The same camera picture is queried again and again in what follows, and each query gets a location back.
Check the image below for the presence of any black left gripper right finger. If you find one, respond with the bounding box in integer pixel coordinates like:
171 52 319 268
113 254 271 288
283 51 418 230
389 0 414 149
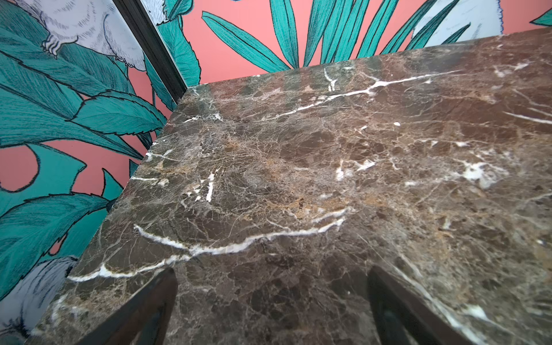
367 265 470 344

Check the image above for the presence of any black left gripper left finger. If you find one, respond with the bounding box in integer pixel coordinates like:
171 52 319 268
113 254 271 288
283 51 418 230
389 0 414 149
78 267 178 344

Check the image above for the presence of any black left corner post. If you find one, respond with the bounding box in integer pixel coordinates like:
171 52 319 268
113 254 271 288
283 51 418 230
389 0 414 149
113 0 187 103

